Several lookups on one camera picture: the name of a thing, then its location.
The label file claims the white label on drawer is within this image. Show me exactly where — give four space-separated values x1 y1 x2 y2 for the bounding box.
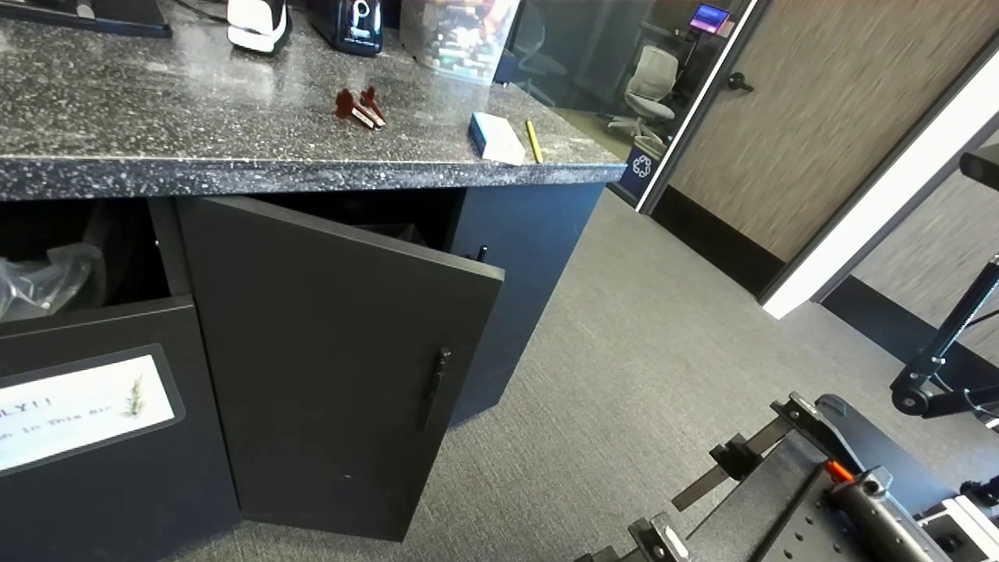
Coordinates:
0 352 185 476

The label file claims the yellow pencil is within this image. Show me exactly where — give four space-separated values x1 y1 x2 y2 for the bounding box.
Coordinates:
523 120 543 164

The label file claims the wooden door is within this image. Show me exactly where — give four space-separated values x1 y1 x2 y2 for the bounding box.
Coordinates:
651 0 999 295

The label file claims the crumpled plastic bag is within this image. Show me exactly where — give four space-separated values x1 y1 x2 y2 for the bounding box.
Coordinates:
0 244 105 320

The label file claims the small red-brown clip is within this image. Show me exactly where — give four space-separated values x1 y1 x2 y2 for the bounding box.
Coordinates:
333 88 384 131

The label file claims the black camera stand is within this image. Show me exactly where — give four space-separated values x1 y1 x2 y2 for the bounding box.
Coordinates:
888 145 999 417

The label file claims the white office chair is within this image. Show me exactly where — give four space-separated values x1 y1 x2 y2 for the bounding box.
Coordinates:
608 44 676 131

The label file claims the open black cabinet door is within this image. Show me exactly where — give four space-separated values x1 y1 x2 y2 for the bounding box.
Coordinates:
178 197 506 540

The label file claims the white tape dispenser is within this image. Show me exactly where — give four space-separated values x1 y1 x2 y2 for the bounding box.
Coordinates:
228 0 291 54

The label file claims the clear plastic container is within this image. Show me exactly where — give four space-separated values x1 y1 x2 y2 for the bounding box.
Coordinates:
399 0 521 84

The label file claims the white eraser block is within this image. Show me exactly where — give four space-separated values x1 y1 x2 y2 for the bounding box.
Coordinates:
467 111 523 164

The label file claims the black cabinet with granite top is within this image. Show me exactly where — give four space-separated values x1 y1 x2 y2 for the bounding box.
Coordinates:
0 0 622 562

